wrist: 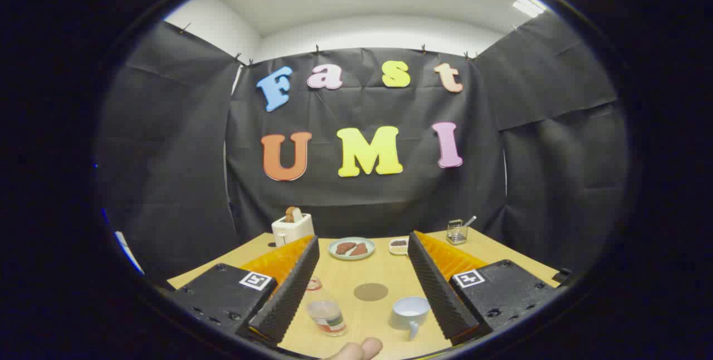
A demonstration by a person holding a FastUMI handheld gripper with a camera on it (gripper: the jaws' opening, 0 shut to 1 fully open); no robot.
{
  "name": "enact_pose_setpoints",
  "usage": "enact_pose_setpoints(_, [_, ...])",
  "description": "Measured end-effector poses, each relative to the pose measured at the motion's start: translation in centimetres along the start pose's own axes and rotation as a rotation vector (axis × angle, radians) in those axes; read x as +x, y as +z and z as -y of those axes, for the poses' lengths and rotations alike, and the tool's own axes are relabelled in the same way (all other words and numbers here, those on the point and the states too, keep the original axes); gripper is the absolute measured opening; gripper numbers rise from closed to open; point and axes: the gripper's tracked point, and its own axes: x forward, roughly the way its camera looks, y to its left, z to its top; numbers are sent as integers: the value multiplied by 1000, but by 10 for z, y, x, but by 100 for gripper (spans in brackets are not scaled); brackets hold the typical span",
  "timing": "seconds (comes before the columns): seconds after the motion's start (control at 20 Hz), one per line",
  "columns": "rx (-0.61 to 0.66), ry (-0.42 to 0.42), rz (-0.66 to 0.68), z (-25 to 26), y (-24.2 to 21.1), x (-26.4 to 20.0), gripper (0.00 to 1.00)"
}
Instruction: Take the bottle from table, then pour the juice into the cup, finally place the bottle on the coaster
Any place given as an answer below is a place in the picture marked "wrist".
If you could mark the toast slice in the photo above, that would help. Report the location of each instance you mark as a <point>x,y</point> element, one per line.
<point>293,214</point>

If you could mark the white toaster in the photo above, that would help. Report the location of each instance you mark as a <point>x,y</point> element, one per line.
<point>292,230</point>

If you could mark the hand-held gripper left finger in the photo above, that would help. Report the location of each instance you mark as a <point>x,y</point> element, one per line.
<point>289,298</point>

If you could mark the brown round coaster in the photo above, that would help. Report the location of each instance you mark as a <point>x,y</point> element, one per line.
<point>371,292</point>

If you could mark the clear juice bottle red label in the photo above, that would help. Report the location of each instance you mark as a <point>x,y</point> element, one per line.
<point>327,315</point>

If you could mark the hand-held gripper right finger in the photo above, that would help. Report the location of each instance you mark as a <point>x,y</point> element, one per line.
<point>440,293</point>

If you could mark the wooden table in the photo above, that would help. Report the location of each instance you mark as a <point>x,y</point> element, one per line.
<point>362,271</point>

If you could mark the pale green plate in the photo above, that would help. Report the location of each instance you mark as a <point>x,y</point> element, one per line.
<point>351,257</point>

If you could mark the brown meat piece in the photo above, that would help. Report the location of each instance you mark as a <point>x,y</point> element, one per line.
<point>344,247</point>
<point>360,249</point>

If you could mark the small ceiling light panel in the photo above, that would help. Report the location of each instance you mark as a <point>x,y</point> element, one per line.
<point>528,6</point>

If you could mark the white divided grain dish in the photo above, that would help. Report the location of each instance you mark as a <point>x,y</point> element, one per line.
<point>398,246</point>

